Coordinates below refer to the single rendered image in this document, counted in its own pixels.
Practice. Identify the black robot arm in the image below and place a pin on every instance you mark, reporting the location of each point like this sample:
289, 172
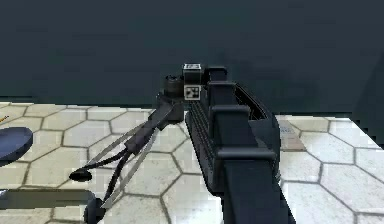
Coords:
240, 166

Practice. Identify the brown flat rectangular card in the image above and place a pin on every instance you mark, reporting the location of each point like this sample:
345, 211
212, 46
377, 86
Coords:
290, 140

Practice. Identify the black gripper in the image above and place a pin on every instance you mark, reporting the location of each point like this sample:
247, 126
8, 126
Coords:
171, 88

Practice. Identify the grey long knife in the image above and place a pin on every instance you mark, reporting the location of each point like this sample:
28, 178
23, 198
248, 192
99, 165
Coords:
46, 199

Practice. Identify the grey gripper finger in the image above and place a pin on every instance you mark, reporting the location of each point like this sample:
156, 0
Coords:
133, 170

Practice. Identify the yellow thin stick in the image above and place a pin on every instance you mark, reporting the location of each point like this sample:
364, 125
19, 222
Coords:
3, 119

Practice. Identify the dark blue round plate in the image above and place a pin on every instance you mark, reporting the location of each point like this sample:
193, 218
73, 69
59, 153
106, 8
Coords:
13, 143

